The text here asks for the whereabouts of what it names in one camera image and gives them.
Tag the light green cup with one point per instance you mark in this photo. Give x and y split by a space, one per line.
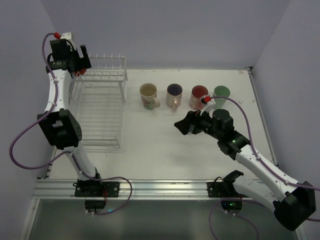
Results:
221 92

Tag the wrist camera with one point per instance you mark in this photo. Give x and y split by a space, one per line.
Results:
69 36
207 104

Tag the white wire dish rack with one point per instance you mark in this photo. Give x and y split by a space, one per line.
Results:
98 100

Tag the pink patterned mug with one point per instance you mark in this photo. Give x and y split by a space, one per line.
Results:
197 92

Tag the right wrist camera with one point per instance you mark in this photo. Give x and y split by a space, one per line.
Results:
207 104

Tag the orange mug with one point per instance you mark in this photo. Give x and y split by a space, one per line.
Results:
80 72

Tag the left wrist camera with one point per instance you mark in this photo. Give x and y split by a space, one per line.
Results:
69 36

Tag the aluminium mounting rail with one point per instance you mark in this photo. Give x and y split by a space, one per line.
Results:
162 188

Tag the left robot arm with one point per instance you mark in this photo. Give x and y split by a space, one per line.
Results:
58 124

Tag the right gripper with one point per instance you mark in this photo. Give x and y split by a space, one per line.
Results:
194 124

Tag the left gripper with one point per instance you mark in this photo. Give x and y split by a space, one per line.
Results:
81 61

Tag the pale pink mug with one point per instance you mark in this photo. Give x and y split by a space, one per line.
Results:
174 94

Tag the cream floral mug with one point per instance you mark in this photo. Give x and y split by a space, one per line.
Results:
148 94

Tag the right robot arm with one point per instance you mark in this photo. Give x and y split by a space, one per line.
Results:
291 202

